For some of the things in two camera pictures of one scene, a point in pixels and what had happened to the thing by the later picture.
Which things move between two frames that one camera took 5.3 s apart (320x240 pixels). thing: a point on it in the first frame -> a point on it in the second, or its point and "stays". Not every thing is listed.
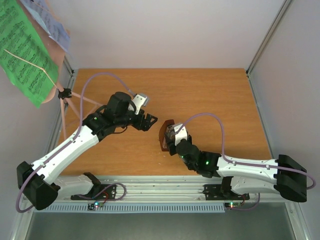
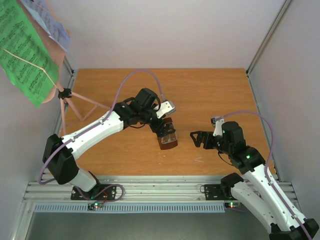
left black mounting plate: x=98 y=192 stays
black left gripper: x=147 y=125 -> x=156 y=129
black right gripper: x=170 y=144 -> x=205 y=139
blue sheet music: x=47 y=16 stays
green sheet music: x=24 y=59 stays
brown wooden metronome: x=163 y=143 stays
